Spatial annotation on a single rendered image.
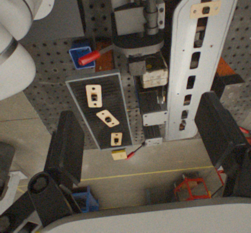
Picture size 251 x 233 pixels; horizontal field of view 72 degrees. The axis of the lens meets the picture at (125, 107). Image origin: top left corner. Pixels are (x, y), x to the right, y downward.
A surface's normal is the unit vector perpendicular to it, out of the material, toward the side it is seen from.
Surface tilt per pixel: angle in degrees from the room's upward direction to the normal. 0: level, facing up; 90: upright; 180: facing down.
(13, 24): 32
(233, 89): 0
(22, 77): 64
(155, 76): 0
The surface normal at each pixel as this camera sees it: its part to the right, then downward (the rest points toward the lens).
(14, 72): 0.79, 0.10
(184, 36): 0.09, 0.73
